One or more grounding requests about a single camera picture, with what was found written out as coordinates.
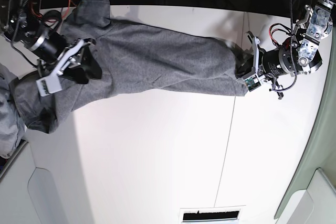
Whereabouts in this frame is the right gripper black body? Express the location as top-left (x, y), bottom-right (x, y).
top-left (28, 31), bottom-right (96, 77)

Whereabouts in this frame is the wrist white camera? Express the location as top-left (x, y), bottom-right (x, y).
top-left (243, 74), bottom-right (262, 92)
top-left (36, 74), bottom-right (62, 97)

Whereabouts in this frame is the grey t-shirt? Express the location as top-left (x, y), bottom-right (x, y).
top-left (11, 0), bottom-right (248, 133)

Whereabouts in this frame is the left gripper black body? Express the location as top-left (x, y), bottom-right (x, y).
top-left (245, 31), bottom-right (294, 88)

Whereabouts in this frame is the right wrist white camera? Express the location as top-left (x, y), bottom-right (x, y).
top-left (36, 74), bottom-right (62, 97)

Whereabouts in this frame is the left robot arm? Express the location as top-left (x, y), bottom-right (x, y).
top-left (236, 0), bottom-right (335, 93)

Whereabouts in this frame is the grey clothes pile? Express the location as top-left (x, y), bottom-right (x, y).
top-left (1, 64), bottom-right (26, 159)

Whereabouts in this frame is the white bin left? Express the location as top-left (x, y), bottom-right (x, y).
top-left (0, 141), bottom-right (66, 224)

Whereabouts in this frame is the white bin right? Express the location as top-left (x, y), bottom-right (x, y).
top-left (276, 168), bottom-right (335, 224)

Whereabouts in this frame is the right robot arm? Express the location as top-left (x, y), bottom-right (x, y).
top-left (1, 0), bottom-right (102, 84)

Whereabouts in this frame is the white bin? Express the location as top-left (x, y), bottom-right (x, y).
top-left (0, 141), bottom-right (66, 224)
top-left (276, 168), bottom-right (335, 224)

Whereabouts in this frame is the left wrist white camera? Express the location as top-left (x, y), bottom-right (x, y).
top-left (243, 74), bottom-right (262, 92)

